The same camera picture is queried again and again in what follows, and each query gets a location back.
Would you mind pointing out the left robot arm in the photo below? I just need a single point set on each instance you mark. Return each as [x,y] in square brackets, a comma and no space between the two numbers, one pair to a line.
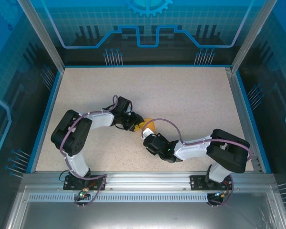
[70,138]

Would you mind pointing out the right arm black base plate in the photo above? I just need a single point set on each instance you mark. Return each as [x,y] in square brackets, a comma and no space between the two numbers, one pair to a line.
[196,182]

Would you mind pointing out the blue table edge strip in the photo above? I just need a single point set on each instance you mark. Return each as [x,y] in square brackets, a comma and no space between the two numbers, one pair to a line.
[45,119]
[252,119]

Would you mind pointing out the aluminium frame post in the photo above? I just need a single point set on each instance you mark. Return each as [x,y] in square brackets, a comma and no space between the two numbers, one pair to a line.
[252,35]
[41,35]

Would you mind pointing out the steel bench tray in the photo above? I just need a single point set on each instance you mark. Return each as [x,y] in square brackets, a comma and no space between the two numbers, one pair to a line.
[143,214]

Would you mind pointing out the aluminium mounting rail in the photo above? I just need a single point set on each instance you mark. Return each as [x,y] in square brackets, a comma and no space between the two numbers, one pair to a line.
[145,181]

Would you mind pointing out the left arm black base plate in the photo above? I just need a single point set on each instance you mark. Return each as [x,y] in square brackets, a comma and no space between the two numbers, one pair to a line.
[70,184]

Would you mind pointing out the aluminium side rail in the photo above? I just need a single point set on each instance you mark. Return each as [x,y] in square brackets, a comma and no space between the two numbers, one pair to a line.
[243,124]

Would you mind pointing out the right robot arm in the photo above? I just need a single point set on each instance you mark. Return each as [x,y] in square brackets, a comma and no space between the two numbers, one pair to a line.
[228,150]

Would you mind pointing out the yellow paper sheet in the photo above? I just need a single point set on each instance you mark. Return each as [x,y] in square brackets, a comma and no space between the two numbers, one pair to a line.
[149,125]

